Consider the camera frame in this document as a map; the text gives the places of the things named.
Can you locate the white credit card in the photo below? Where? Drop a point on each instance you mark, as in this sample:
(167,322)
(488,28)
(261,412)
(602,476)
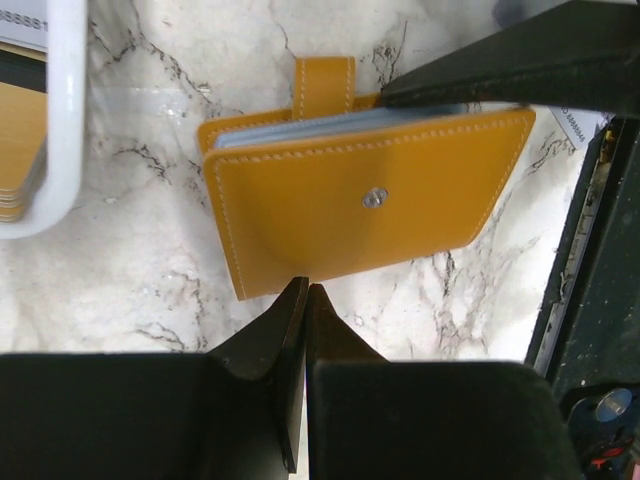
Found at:
(580,126)

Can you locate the white card in basket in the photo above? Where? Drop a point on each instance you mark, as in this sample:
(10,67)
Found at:
(24,23)

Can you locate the white plastic basket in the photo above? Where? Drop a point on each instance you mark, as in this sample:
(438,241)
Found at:
(60,73)

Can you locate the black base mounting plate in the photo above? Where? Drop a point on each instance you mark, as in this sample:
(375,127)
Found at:
(586,339)

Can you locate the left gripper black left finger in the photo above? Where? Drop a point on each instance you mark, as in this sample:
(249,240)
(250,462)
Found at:
(231,413)

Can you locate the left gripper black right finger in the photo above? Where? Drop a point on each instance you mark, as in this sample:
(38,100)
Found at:
(370,418)

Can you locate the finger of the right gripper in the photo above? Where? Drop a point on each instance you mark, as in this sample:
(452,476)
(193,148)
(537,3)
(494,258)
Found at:
(581,55)

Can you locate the tan leather card holder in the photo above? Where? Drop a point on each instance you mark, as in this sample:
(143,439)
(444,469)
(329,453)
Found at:
(335,184)

